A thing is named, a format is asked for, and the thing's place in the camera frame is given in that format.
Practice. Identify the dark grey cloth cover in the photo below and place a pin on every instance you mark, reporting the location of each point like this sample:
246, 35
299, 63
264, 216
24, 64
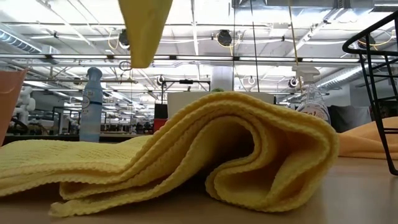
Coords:
348, 118

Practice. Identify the clear glass cleaner spray bottle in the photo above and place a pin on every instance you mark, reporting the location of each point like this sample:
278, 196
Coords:
312, 109

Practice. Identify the orange plastic basket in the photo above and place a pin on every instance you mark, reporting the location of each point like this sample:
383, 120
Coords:
9, 105

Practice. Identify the black metal table frame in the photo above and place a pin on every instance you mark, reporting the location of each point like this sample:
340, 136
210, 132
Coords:
46, 137

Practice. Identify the green microfiber towel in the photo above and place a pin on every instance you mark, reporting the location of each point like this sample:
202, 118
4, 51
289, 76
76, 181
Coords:
217, 90

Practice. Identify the yellow microfiber towel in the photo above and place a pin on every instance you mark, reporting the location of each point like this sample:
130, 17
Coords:
155, 161
144, 31

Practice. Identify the blue plastic bottle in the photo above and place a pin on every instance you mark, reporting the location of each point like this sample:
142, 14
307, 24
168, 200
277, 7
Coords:
91, 118

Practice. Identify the white plastic bin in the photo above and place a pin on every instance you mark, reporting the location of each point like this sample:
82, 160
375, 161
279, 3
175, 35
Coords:
180, 104

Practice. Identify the folded yellow microfiber towel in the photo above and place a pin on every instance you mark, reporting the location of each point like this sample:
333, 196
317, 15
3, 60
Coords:
155, 161

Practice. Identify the orange microfiber towel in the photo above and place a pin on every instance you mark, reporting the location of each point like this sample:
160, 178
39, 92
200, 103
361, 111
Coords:
357, 143

